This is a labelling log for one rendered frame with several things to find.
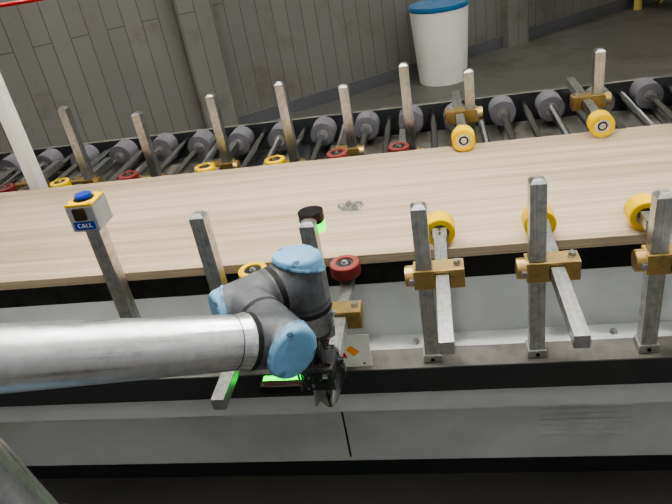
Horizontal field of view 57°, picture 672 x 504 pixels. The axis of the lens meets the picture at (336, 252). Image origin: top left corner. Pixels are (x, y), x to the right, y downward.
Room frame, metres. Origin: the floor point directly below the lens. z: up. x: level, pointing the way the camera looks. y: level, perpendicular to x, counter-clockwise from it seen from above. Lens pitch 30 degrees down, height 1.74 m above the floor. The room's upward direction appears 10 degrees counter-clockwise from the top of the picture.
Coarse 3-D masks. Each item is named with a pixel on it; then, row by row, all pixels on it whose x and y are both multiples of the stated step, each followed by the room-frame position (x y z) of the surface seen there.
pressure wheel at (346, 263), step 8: (344, 256) 1.43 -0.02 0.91; (352, 256) 1.42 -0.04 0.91; (336, 264) 1.40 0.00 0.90; (344, 264) 1.39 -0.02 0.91; (352, 264) 1.38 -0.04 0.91; (336, 272) 1.37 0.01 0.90; (344, 272) 1.36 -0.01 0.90; (352, 272) 1.36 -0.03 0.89; (360, 272) 1.38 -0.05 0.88; (344, 280) 1.36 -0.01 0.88; (352, 296) 1.40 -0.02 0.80
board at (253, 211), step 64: (640, 128) 1.93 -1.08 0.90; (64, 192) 2.31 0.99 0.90; (128, 192) 2.19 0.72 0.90; (192, 192) 2.08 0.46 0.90; (256, 192) 1.97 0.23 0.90; (320, 192) 1.88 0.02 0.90; (384, 192) 1.79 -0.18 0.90; (448, 192) 1.71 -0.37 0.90; (512, 192) 1.64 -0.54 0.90; (576, 192) 1.57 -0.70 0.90; (640, 192) 1.50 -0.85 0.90; (0, 256) 1.83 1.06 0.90; (64, 256) 1.74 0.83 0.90; (128, 256) 1.67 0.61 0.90; (192, 256) 1.59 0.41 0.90; (256, 256) 1.53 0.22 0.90; (384, 256) 1.42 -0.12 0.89; (448, 256) 1.39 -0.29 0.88
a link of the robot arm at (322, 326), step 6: (330, 312) 0.97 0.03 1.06; (324, 318) 0.94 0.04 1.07; (330, 318) 0.96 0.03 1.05; (312, 324) 0.93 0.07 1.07; (318, 324) 0.94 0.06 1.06; (324, 324) 0.94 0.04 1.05; (330, 324) 0.95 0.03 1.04; (312, 330) 0.93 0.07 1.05; (318, 330) 0.93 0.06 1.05; (324, 330) 0.94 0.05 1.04; (330, 330) 0.95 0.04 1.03; (318, 336) 0.93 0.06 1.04
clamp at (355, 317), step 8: (336, 304) 1.27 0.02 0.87; (344, 304) 1.26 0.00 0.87; (360, 304) 1.25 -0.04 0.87; (336, 312) 1.24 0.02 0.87; (344, 312) 1.23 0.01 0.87; (352, 312) 1.23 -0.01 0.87; (360, 312) 1.23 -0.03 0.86; (352, 320) 1.23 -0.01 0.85; (360, 320) 1.22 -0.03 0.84; (352, 328) 1.23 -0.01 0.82
